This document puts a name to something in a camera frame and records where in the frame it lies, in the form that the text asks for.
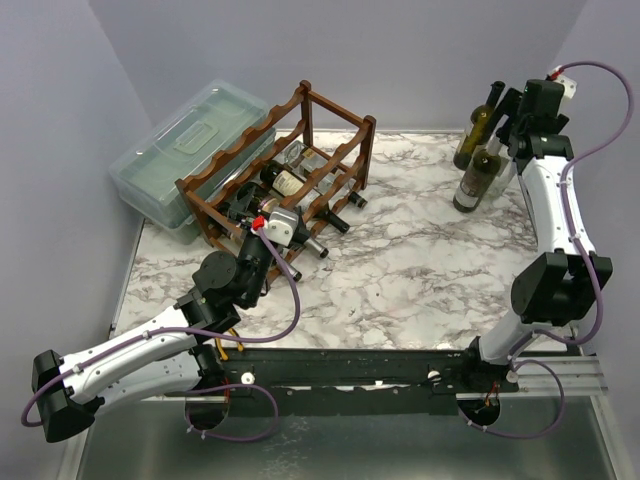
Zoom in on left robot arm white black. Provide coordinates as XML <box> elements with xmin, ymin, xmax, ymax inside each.
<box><xmin>21</xmin><ymin>184</ymin><xmax>310</xmax><ymax>443</ymax></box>

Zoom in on black front mounting rail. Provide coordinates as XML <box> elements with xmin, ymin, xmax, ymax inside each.
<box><xmin>192</xmin><ymin>345</ymin><xmax>518</xmax><ymax>418</ymax></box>

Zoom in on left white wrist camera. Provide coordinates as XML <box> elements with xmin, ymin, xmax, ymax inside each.
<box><xmin>251</xmin><ymin>207</ymin><xmax>299</xmax><ymax>248</ymax></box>

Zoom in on tall clear glass bottle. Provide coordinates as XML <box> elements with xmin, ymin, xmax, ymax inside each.
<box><xmin>484</xmin><ymin>146</ymin><xmax>516</xmax><ymax>201</ymax></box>

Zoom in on green bottle white neck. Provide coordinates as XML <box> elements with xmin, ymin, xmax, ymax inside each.
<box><xmin>453</xmin><ymin>134</ymin><xmax>502</xmax><ymax>213</ymax></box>

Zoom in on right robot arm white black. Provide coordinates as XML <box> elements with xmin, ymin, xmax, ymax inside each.
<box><xmin>459</xmin><ymin>79</ymin><xmax>613</xmax><ymax>392</ymax></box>

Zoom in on clear square glass bottle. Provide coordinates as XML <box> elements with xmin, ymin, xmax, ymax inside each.
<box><xmin>282</xmin><ymin>139</ymin><xmax>369</xmax><ymax>209</ymax></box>

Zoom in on translucent green plastic storage box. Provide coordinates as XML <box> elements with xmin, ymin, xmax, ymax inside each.
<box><xmin>109</xmin><ymin>80</ymin><xmax>270</xmax><ymax>245</ymax></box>

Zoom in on green bottle cream label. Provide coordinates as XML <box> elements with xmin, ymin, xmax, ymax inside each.
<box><xmin>258</xmin><ymin>160</ymin><xmax>351</xmax><ymax>236</ymax></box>

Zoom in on tall dark green bottle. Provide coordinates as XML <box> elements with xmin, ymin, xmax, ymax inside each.
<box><xmin>453</xmin><ymin>81</ymin><xmax>505</xmax><ymax>170</ymax></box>

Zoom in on brown wooden wine rack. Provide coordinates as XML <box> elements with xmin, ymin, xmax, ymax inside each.
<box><xmin>174</xmin><ymin>80</ymin><xmax>378</xmax><ymax>286</ymax></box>

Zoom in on yellow handled pliers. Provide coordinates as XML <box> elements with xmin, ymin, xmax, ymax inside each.
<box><xmin>215</xmin><ymin>338</ymin><xmax>245</xmax><ymax>362</ymax></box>

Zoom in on green bottle grey label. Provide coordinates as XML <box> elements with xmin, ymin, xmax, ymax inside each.
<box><xmin>233</xmin><ymin>182</ymin><xmax>329</xmax><ymax>258</ymax></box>

